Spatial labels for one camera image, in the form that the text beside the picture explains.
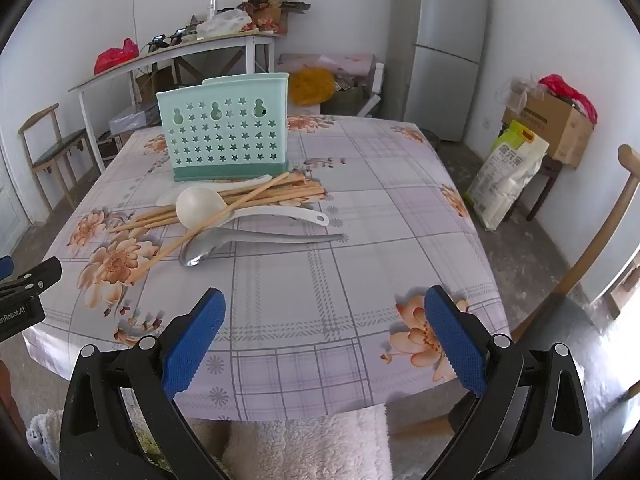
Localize light wooden chair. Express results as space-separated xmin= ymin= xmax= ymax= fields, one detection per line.
xmin=510 ymin=144 xmax=640 ymax=343

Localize silver refrigerator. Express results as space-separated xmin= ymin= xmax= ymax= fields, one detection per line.
xmin=384 ymin=0 xmax=492 ymax=143

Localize bundle of wooden chopsticks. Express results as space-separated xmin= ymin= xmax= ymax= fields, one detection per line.
xmin=107 ymin=171 xmax=327 ymax=282

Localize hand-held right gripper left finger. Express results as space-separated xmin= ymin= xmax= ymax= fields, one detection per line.
xmin=59 ymin=287 xmax=227 ymax=480

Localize grey flat box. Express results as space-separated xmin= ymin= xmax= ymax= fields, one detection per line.
xmin=109 ymin=104 xmax=161 ymax=134

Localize white plastic ladle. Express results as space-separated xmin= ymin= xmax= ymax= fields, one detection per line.
xmin=175 ymin=186 xmax=331 ymax=231

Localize red cloth bag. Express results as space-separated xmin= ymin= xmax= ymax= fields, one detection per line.
xmin=537 ymin=74 xmax=598 ymax=123

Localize wooden chair with dark seat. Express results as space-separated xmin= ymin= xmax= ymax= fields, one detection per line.
xmin=18 ymin=103 xmax=97 ymax=212

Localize large printed cardboard box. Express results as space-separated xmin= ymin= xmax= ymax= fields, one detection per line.
xmin=501 ymin=91 xmax=595 ymax=169

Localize floral plaid tablecloth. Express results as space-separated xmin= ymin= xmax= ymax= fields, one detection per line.
xmin=22 ymin=114 xmax=512 ymax=421

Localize metal ladle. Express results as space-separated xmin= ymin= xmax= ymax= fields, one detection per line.
xmin=179 ymin=226 xmax=347 ymax=268

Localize white fleece cloth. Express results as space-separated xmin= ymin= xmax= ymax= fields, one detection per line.
xmin=190 ymin=402 xmax=391 ymax=480

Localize white side desk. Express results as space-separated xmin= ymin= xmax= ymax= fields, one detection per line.
xmin=67 ymin=30 xmax=279 ymax=172

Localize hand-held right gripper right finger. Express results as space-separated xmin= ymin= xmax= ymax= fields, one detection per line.
xmin=424 ymin=285 xmax=593 ymax=480

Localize white and yellow rice bag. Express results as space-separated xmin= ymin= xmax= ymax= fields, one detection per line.
xmin=462 ymin=120 xmax=550 ymax=232

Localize red plastic bag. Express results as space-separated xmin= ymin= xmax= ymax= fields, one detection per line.
xmin=94 ymin=38 xmax=140 ymax=75

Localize white rice paddle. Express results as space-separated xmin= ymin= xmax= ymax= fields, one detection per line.
xmin=156 ymin=174 xmax=273 ymax=207

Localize white folded rack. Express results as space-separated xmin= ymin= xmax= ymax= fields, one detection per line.
xmin=359 ymin=62 xmax=386 ymax=118

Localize crinkled clear plastic bag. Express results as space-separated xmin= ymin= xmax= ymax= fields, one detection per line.
xmin=495 ymin=76 xmax=543 ymax=112

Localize green star-cutout utensil holder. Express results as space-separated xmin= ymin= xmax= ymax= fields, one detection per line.
xmin=156 ymin=73 xmax=291 ymax=182

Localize dark wooden stool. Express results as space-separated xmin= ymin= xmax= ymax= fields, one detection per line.
xmin=525 ymin=154 xmax=567 ymax=222

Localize open cardboard box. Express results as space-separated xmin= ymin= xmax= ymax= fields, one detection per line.
xmin=135 ymin=66 xmax=176 ymax=106

